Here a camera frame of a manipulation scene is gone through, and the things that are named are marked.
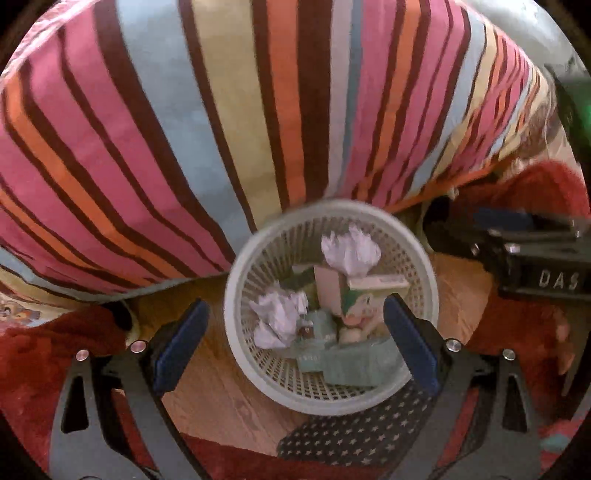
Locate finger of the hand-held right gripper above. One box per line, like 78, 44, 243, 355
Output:
472, 209, 579, 241
424, 202, 503, 274

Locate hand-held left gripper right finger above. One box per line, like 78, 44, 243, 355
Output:
382, 293, 543, 480

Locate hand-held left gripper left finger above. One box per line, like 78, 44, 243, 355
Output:
48, 298, 213, 480

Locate teal green cloth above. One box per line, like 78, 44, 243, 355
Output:
323, 314, 411, 388

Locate small teal white box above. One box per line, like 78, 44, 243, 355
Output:
295, 310, 340, 372

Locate printed cardboard box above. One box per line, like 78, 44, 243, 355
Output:
314, 264, 411, 324

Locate grey mesh plastic basket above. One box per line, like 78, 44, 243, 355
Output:
224, 198, 439, 416

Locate white paper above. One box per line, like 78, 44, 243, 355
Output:
249, 288, 309, 349
321, 224, 383, 278

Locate dark star-patterned cloth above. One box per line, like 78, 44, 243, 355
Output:
276, 383, 435, 467

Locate red fluffy cloth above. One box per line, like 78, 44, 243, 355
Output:
0, 159, 585, 480

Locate paisley bedspread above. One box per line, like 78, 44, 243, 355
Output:
0, 295, 47, 329

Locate teal pillow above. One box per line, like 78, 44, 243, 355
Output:
466, 0, 587, 70

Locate striped colourful bed sheet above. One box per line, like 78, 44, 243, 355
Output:
0, 0, 578, 305

